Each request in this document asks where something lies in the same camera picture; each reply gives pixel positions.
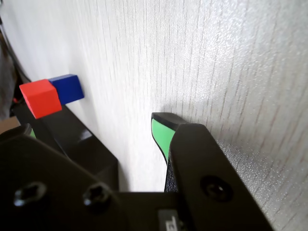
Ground blue wooden cube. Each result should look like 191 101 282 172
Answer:
48 74 85 106

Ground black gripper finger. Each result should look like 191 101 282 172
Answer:
151 112 275 231
0 123 126 231

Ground red wooden cube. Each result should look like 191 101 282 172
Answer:
19 78 63 120

